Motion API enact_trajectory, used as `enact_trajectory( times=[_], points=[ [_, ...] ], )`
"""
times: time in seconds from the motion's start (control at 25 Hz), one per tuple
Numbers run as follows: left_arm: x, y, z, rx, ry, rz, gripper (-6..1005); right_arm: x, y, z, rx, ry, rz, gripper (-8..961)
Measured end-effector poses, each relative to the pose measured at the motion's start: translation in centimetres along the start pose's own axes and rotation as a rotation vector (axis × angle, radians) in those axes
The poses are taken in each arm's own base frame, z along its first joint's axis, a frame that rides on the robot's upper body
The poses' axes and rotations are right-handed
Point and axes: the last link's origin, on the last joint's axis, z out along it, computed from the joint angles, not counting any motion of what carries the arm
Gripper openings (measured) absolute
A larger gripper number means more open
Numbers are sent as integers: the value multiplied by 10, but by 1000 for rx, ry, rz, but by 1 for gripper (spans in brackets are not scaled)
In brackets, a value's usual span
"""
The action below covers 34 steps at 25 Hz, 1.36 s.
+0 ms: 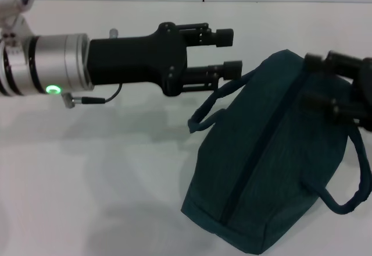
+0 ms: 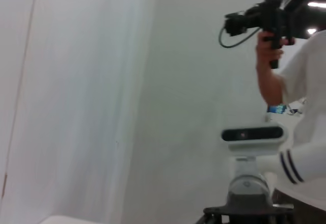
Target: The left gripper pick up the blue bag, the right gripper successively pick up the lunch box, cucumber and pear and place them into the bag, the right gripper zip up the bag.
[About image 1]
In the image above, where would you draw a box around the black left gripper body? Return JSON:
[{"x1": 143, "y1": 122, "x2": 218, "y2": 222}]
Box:
[{"x1": 86, "y1": 22, "x2": 189, "y2": 97}]

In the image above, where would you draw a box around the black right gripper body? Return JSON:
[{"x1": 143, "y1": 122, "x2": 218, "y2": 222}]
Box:
[{"x1": 350, "y1": 57, "x2": 372, "y2": 131}]

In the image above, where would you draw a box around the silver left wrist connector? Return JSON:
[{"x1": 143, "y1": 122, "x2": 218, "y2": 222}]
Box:
[{"x1": 62, "y1": 92, "x2": 84, "y2": 109}]

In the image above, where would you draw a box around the dark teal insulated lunch bag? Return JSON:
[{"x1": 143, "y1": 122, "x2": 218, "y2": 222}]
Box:
[{"x1": 180, "y1": 49, "x2": 372, "y2": 255}]

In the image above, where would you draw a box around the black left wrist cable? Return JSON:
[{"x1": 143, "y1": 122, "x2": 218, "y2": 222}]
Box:
[{"x1": 81, "y1": 83, "x2": 123, "y2": 105}]

